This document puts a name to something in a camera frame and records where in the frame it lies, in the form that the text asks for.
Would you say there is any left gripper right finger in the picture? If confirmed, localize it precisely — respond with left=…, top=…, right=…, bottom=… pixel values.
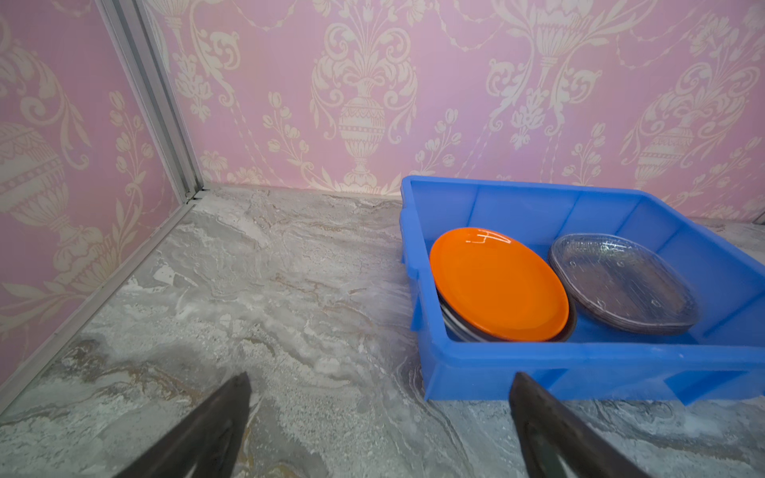
left=508, top=372, right=647, bottom=477

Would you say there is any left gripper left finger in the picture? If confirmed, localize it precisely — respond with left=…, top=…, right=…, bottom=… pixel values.
left=119, top=372, right=251, bottom=477

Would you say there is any black round plate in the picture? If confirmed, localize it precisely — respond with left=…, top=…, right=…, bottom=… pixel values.
left=438, top=294, right=578, bottom=343

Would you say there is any orange plate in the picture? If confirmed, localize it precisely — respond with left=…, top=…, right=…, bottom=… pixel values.
left=430, top=227, right=571, bottom=342

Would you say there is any brownish glass plate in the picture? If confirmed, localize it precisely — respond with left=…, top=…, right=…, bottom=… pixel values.
left=548, top=233, right=701, bottom=336

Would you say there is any blue plastic bin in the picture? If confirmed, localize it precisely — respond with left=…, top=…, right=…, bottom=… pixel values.
left=400, top=176, right=764, bottom=404

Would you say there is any left aluminium corner post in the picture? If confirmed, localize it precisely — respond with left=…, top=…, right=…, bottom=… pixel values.
left=96, top=0, right=204, bottom=203

